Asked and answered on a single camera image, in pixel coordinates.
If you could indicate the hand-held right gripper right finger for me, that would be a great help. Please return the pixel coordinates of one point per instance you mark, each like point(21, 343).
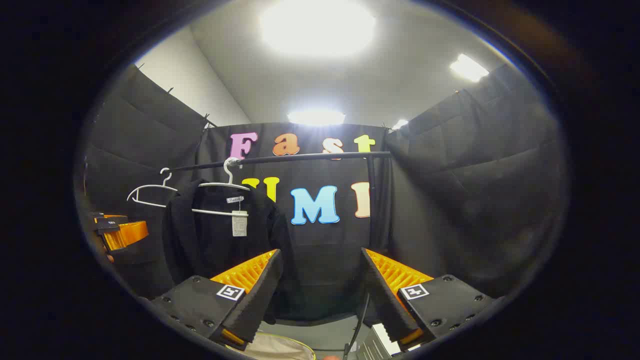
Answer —
point(382, 305)

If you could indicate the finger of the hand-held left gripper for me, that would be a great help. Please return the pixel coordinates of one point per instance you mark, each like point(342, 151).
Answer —
point(127, 235)
point(107, 218)

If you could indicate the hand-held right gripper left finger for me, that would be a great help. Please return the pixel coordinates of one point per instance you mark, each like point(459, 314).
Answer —
point(260, 300)

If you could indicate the beige laundry hamper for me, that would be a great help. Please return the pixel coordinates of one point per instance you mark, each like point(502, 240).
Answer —
point(280, 350)

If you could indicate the black knitted sweater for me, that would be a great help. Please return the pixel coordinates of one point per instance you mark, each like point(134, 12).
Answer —
point(210, 245)

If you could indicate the white clothes hanger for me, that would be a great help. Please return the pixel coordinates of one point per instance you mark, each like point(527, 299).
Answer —
point(150, 186)
point(228, 175)

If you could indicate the black clothes rack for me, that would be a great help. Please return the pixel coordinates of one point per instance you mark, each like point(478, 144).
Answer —
point(310, 157)

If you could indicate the white box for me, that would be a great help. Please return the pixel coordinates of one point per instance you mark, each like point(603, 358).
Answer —
point(386, 339)

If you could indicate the small ceiling light panel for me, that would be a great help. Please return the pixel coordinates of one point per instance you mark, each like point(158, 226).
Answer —
point(400, 124)

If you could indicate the large ceiling light panel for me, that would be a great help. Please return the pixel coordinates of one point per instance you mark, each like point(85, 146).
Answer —
point(317, 25)

